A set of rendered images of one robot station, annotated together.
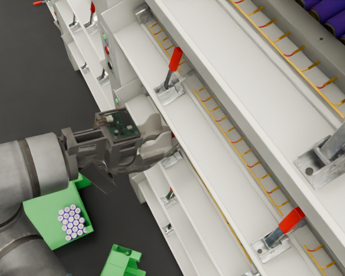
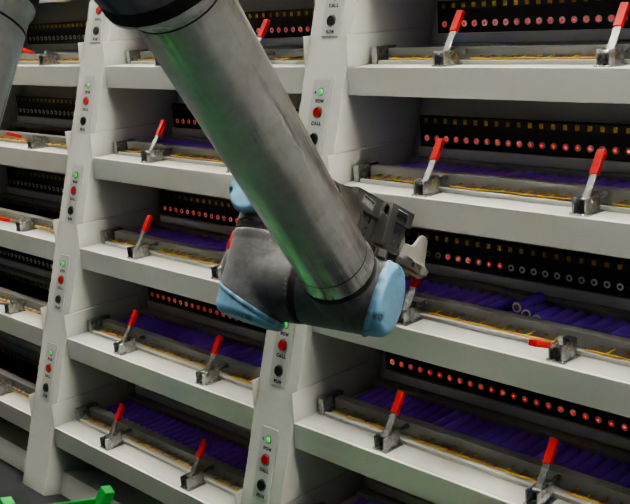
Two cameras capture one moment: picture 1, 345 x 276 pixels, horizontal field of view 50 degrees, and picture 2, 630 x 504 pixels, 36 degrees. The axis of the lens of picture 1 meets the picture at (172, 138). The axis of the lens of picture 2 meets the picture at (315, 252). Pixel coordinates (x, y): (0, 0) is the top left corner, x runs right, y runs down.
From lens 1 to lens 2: 124 cm
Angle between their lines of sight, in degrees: 56
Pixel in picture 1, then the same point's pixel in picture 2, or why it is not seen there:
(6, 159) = not seen: hidden behind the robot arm
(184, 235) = (430, 467)
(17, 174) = not seen: hidden behind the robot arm
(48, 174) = (348, 196)
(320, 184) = (613, 65)
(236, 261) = (541, 351)
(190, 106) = (453, 194)
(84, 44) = (146, 361)
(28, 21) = not seen: outside the picture
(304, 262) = (619, 212)
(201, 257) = (468, 476)
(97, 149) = (373, 212)
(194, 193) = (455, 331)
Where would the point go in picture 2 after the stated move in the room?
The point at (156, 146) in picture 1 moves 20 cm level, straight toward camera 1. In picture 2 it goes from (414, 253) to (490, 269)
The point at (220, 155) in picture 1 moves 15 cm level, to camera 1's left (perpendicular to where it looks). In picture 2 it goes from (505, 201) to (409, 185)
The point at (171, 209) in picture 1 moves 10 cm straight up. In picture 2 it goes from (394, 453) to (404, 387)
